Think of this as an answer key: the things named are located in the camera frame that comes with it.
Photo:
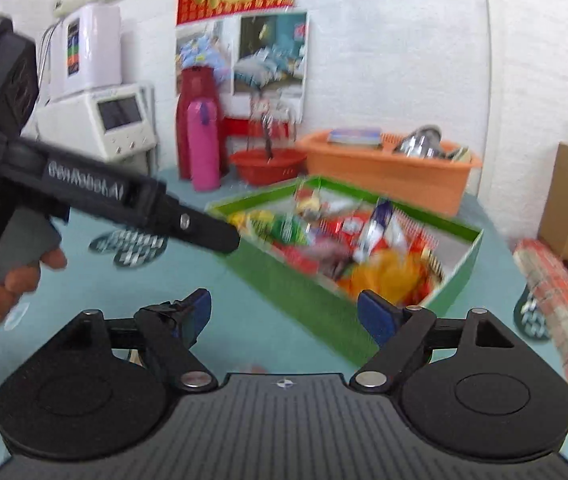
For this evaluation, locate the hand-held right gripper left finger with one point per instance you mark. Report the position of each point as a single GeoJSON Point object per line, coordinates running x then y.
{"type": "Point", "coordinates": [196, 312]}

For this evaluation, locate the small dark bowl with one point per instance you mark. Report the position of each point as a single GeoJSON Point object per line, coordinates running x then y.
{"type": "Point", "coordinates": [459, 154]}

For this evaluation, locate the metal bowl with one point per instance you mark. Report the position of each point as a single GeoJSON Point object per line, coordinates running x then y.
{"type": "Point", "coordinates": [418, 141]}

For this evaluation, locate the green cardboard box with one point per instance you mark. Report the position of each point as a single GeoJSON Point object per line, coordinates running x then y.
{"type": "Point", "coordinates": [289, 285]}

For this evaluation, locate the red plastic basin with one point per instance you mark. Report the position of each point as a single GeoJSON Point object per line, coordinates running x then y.
{"type": "Point", "coordinates": [264, 167]}

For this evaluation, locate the white water purifier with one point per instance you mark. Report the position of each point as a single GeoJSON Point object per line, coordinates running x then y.
{"type": "Point", "coordinates": [89, 50]}

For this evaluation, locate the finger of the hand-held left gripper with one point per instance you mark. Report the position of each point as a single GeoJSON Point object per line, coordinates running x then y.
{"type": "Point", "coordinates": [204, 232]}

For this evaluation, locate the orange snack packet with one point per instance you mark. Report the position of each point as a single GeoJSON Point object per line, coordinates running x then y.
{"type": "Point", "coordinates": [389, 275]}

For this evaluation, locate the blue white snack packet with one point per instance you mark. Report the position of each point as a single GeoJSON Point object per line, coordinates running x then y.
{"type": "Point", "coordinates": [379, 230]}

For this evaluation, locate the white device with screen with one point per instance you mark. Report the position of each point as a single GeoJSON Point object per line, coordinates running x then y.
{"type": "Point", "coordinates": [114, 125]}

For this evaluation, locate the red plaid cloth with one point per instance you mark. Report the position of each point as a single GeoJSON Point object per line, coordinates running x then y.
{"type": "Point", "coordinates": [564, 320]}

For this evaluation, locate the teal printed tablecloth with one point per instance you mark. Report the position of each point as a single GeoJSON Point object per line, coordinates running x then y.
{"type": "Point", "coordinates": [114, 300]}

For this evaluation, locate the yellow dried fruit packet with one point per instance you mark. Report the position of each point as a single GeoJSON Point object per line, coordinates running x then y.
{"type": "Point", "coordinates": [251, 220]}

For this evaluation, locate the pink thermos bottle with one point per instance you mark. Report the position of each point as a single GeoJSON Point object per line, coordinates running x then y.
{"type": "Point", "coordinates": [204, 150]}

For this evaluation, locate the person's left hand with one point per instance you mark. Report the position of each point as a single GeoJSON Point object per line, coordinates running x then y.
{"type": "Point", "coordinates": [4, 295]}

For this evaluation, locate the orange plastic tub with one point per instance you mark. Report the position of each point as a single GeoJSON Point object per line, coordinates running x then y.
{"type": "Point", "coordinates": [394, 180]}

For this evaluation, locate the stack of blue plates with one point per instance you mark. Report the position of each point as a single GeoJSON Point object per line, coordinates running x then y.
{"type": "Point", "coordinates": [355, 137]}

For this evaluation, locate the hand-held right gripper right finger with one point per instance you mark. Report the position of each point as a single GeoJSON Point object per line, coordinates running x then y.
{"type": "Point", "coordinates": [376, 317]}

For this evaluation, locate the red thermos jug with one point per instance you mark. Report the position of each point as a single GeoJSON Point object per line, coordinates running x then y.
{"type": "Point", "coordinates": [194, 85]}

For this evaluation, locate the green snack packet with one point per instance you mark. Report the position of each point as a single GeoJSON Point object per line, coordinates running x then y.
{"type": "Point", "coordinates": [289, 230]}

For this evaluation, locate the bedding wall poster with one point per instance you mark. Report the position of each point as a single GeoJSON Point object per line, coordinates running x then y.
{"type": "Point", "coordinates": [269, 60]}

